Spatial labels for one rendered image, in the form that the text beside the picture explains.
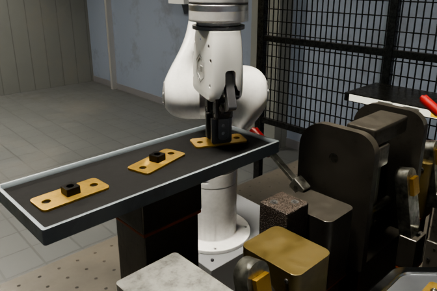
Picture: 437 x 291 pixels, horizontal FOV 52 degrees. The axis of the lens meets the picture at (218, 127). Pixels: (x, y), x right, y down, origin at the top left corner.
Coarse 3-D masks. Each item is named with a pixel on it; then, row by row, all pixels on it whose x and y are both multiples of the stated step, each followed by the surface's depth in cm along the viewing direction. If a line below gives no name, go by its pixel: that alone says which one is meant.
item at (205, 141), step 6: (192, 138) 69; (198, 138) 69; (204, 138) 69; (210, 138) 69; (234, 138) 69; (240, 138) 69; (192, 144) 67; (198, 144) 67; (204, 144) 67; (210, 144) 67; (216, 144) 67; (222, 144) 67; (228, 144) 67
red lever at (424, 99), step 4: (424, 96) 100; (428, 96) 101; (420, 100) 101; (424, 100) 100; (428, 100) 100; (432, 100) 100; (424, 104) 101; (428, 104) 100; (432, 104) 99; (436, 104) 99; (428, 108) 100; (432, 108) 99; (436, 108) 99; (432, 112) 100; (436, 112) 99
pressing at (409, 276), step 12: (384, 276) 62; (396, 276) 62; (408, 276) 63; (420, 276) 63; (432, 276) 63; (372, 288) 60; (384, 288) 60; (396, 288) 60; (408, 288) 60; (420, 288) 60
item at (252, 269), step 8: (248, 256) 50; (240, 264) 48; (248, 264) 48; (256, 264) 48; (264, 264) 49; (240, 272) 48; (248, 272) 47; (256, 272) 48; (264, 272) 48; (240, 280) 48; (248, 280) 47; (256, 280) 47; (264, 280) 48; (240, 288) 48; (248, 288) 47; (256, 288) 47; (264, 288) 48
